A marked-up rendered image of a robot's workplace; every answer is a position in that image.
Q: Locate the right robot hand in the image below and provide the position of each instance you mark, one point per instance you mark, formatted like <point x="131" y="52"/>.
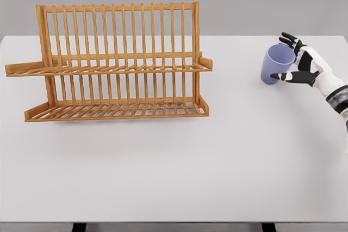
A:
<point x="308" y="61"/>

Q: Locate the wooden two-tier dish rack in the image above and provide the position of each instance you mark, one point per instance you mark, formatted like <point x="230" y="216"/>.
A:
<point x="117" y="63"/>

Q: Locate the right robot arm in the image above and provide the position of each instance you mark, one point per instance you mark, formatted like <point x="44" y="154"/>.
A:
<point x="335" y="90"/>

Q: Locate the lavender plastic cup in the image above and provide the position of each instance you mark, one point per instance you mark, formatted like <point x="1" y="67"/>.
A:
<point x="276" y="63"/>

